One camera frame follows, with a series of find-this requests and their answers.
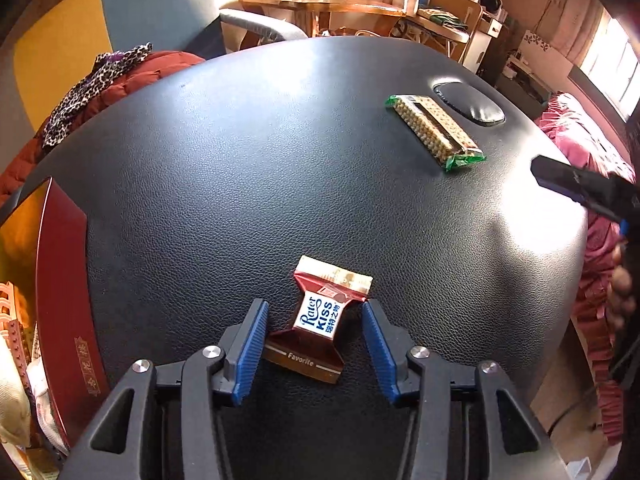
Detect wooden side table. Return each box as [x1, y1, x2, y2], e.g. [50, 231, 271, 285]
[239, 0, 406, 38]

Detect white low shelf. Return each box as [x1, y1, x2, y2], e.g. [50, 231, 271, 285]
[502, 27, 571, 106]

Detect folded green cloth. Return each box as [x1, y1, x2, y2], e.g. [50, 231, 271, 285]
[417, 7, 466, 26]

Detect red gift box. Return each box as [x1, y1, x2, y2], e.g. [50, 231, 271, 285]
[0, 176, 112, 456]

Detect blue yellow grey armchair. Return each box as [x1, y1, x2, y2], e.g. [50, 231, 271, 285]
[0, 0, 310, 136]

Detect brown building brick strip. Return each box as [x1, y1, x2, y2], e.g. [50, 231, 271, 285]
[0, 322, 32, 391]

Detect leopard print cloth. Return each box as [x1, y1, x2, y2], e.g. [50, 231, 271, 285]
[41, 42, 153, 150]

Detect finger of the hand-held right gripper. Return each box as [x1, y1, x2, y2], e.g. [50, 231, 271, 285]
[530, 156, 628, 221]

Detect red wafer candy packet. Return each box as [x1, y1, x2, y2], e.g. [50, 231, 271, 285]
[263, 255, 374, 386]

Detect bright window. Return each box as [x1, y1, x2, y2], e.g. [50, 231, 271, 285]
[580, 10, 640, 116]

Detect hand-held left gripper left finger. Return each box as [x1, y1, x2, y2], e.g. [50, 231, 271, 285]
[75, 298, 271, 480]

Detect black oval cushion plug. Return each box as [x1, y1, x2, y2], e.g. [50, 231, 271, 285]
[432, 80, 506, 126]

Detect person's right hand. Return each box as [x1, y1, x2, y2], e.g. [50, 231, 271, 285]
[607, 245, 632, 331]

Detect white cabinet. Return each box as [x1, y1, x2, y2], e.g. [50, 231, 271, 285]
[462, 15, 506, 78]

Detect clear cracker packet green ends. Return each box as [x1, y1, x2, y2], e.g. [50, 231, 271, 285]
[385, 94, 487, 173]

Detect rust orange puffer jacket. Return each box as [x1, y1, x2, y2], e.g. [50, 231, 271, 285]
[0, 50, 206, 206]

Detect cream sock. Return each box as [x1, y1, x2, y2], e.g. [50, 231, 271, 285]
[0, 367, 32, 448]

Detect pink ruffled bed cover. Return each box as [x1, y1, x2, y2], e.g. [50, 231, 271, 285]
[534, 92, 640, 446]

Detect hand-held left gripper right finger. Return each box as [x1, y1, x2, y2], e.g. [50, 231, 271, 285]
[361, 300, 566, 480]

